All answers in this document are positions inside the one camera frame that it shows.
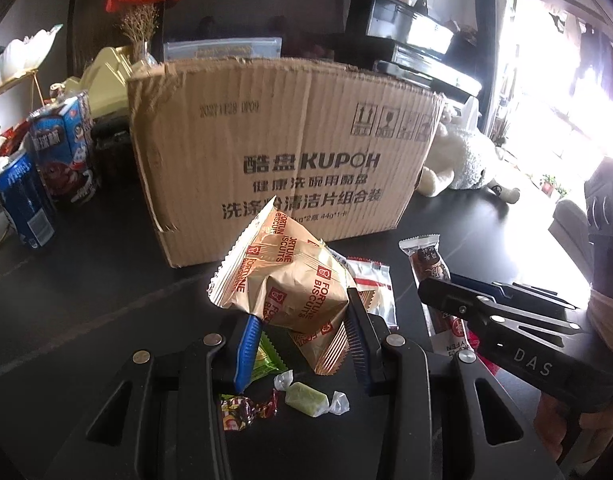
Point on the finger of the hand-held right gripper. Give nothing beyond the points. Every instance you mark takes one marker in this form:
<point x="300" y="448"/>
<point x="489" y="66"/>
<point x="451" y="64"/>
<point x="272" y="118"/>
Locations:
<point x="446" y="297"/>
<point x="479" y="285"/>

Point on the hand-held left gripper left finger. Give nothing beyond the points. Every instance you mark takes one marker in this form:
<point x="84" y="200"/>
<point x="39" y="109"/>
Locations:
<point x="249" y="347"/>

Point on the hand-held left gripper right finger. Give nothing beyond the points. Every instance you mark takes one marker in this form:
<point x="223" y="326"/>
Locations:
<point x="359" y="355"/>

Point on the long brown sausage packet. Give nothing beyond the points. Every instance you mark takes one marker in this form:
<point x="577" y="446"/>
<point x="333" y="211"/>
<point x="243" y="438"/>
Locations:
<point x="426" y="260"/>

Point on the gold biscuit packet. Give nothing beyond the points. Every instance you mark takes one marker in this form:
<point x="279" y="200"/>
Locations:
<point x="286" y="280"/>

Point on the brown cardboard box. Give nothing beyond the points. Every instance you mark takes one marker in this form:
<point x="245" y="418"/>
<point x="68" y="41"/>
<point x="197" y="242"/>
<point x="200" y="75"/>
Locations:
<point x="286" y="135"/>

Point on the person's right hand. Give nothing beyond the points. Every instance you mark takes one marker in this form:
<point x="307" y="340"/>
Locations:
<point x="558" y="425"/>

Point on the green snack wrapper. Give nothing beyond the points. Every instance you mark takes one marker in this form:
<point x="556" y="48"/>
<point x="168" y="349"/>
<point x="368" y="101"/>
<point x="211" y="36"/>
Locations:
<point x="267" y="360"/>

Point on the red yellow wrapped candy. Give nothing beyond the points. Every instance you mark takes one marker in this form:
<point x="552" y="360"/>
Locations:
<point x="241" y="410"/>

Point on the green candy in clear wrapper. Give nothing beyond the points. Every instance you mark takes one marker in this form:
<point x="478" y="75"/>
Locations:
<point x="306" y="399"/>

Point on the clear red-white snack packet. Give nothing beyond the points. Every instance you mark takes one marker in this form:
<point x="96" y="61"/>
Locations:
<point x="377" y="285"/>

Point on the beige cloth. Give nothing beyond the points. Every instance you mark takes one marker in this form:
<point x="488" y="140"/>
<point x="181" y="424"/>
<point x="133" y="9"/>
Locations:
<point x="608" y="322"/>

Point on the grey sofa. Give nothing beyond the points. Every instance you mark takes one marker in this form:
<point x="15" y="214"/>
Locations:
<point x="571" y="230"/>

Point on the potted plants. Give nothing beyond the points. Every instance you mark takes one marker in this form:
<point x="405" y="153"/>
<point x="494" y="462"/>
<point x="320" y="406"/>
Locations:
<point x="553" y="185"/>

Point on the white plush sheep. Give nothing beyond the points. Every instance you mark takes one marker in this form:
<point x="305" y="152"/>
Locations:
<point x="461" y="155"/>

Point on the small black box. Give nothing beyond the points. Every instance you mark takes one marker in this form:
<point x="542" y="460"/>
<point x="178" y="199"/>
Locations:
<point x="111" y="150"/>

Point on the hanging clothes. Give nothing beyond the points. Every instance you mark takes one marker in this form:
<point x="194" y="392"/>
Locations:
<point x="601" y="55"/>

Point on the black upright piano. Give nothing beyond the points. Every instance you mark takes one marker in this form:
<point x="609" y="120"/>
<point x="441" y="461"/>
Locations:
<point x="411" y="25"/>

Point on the blue drink can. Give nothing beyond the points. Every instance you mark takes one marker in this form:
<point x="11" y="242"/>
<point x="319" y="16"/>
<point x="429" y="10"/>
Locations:
<point x="24" y="200"/>

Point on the blue snack canister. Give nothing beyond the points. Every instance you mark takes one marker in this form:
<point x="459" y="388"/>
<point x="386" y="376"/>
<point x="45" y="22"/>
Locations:
<point x="61" y="150"/>

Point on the black metronome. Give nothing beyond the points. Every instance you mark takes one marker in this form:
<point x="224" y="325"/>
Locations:
<point x="421" y="5"/>

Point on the clear zip bag of nuts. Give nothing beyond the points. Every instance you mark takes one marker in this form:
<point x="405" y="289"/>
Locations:
<point x="221" y="50"/>

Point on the gold pyramid-lid box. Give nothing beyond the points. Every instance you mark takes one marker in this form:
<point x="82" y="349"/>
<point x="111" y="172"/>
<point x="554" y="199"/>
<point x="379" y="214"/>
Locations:
<point x="106" y="72"/>

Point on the glass vase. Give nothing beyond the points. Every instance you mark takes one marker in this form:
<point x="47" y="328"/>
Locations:
<point x="145" y="55"/>

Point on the pile of red snack packets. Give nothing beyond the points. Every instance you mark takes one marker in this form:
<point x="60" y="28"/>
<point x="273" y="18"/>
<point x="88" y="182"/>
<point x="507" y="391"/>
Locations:
<point x="6" y="142"/>

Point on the black television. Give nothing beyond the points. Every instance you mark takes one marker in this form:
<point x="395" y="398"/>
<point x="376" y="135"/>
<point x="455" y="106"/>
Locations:
<point x="261" y="5"/>

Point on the dried flower bouquet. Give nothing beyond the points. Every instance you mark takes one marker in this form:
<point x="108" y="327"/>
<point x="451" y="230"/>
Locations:
<point x="139" y="22"/>

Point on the white shell bowl on stand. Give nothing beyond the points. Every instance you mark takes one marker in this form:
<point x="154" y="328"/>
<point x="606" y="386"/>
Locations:
<point x="21" y="50"/>

